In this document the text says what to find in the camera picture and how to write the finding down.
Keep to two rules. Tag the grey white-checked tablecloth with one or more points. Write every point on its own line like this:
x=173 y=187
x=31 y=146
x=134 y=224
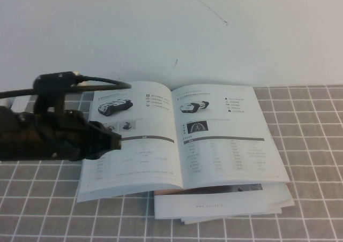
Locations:
x=308 y=145

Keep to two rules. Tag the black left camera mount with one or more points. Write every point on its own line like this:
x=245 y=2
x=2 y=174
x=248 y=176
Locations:
x=53 y=81

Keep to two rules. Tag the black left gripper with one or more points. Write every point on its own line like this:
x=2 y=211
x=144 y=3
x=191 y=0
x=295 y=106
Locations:
x=53 y=137

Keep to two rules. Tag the thin white booklet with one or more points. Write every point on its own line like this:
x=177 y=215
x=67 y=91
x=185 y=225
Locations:
x=230 y=219

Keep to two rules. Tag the thick white booklet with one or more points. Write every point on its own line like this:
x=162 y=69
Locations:
x=278 y=196

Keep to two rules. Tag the beige box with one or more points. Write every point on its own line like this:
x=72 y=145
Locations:
x=5 y=102

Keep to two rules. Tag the white booklet with web address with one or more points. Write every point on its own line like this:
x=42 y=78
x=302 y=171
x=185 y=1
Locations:
x=209 y=210

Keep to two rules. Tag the booklet with photo cover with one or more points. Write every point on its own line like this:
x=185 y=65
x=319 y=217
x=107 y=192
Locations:
x=227 y=189

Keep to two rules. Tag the white product catalogue book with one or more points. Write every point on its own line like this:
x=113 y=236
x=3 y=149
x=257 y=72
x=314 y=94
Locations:
x=214 y=145

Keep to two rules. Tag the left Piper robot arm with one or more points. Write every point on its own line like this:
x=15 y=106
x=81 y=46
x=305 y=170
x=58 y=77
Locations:
x=8 y=135

